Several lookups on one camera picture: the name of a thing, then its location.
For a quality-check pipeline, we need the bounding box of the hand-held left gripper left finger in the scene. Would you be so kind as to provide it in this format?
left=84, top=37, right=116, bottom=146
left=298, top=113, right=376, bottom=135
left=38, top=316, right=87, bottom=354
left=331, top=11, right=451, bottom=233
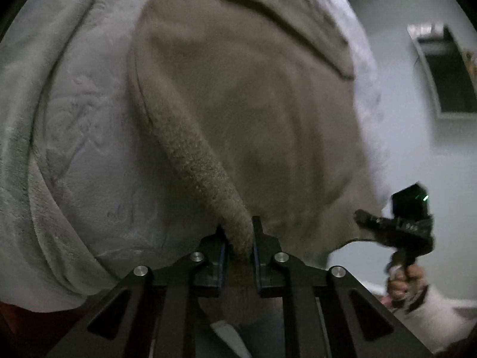
left=47, top=227, right=228, bottom=358

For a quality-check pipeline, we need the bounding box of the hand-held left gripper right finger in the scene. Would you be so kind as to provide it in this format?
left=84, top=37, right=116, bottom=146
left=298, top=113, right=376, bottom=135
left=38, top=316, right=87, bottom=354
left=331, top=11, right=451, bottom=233
left=251, top=215, right=435, bottom=358

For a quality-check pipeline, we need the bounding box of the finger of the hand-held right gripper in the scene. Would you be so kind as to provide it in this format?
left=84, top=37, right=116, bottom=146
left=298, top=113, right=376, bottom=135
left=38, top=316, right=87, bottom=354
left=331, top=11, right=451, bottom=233
left=353, top=209, right=397, bottom=232

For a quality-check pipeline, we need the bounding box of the olive knit sweater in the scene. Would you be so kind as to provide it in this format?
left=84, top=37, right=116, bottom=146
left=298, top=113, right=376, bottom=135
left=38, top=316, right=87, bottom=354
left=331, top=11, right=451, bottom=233
left=127, top=0, right=389, bottom=338

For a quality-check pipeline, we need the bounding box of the person's right forearm white sleeve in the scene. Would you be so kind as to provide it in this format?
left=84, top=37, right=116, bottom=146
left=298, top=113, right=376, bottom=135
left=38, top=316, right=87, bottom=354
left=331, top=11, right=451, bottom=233
left=405, top=285, right=477, bottom=352

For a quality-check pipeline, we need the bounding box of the person's right hand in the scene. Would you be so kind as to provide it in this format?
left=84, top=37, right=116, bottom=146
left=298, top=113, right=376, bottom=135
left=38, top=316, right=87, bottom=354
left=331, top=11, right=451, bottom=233
left=385, top=263, right=429, bottom=307

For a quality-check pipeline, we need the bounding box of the grey fleece blanket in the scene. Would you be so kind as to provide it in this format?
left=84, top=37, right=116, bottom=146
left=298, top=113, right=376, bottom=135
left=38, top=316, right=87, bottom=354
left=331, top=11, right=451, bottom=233
left=0, top=0, right=393, bottom=313

